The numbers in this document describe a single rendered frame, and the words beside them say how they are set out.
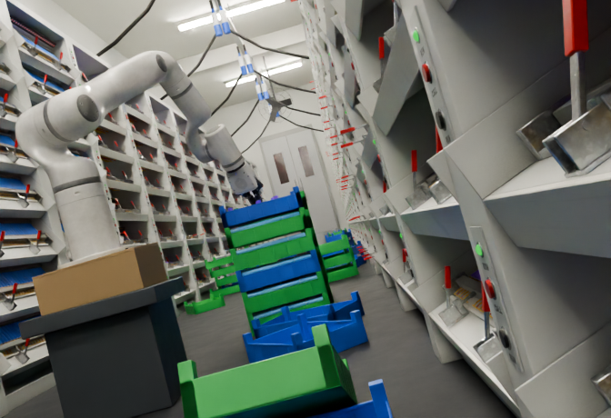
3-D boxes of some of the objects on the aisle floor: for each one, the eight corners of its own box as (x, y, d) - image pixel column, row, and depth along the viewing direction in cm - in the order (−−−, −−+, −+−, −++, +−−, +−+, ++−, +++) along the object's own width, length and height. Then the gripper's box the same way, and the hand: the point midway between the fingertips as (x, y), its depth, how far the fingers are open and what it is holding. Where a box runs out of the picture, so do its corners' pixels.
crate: (243, 438, 104) (234, 390, 108) (359, 407, 103) (347, 360, 107) (185, 427, 77) (175, 363, 81) (342, 385, 76) (325, 323, 80)
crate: (248, 363, 172) (241, 334, 173) (309, 340, 183) (302, 313, 184) (302, 367, 147) (293, 334, 147) (368, 340, 158) (360, 309, 158)
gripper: (255, 153, 229) (278, 193, 236) (220, 165, 235) (244, 204, 243) (248, 163, 223) (273, 204, 230) (213, 175, 229) (237, 214, 236)
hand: (255, 200), depth 235 cm, fingers closed, pressing on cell
